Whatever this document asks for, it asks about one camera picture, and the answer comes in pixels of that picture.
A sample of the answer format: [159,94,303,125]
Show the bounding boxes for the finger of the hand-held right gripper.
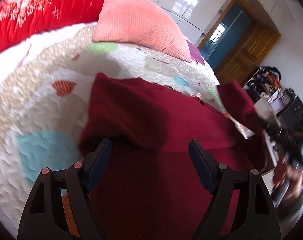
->
[254,116,288,143]

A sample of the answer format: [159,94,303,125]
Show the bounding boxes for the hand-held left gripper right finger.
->
[188,139,282,240]

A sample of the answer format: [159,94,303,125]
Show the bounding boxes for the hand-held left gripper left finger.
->
[17,138,113,240]

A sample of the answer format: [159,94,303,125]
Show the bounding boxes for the maroon fleece garment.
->
[78,72,268,240]

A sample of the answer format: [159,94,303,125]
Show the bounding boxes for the person's right hand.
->
[271,155,303,202]

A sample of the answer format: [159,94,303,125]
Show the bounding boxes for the wooden door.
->
[214,27,280,85]

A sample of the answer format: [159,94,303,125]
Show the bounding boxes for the heart-print quilted bedspread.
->
[0,22,254,233]

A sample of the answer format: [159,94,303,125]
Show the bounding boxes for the purple cloth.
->
[186,40,206,66]

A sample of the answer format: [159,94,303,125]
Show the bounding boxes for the white bed sheet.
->
[0,21,97,85]

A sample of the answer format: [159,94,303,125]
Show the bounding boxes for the pink pillow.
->
[92,0,192,63]

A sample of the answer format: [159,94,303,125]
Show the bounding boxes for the white glossy wardrobe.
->
[54,0,242,49]

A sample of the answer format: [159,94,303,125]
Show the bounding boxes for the red embroidered quilt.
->
[0,0,105,58]

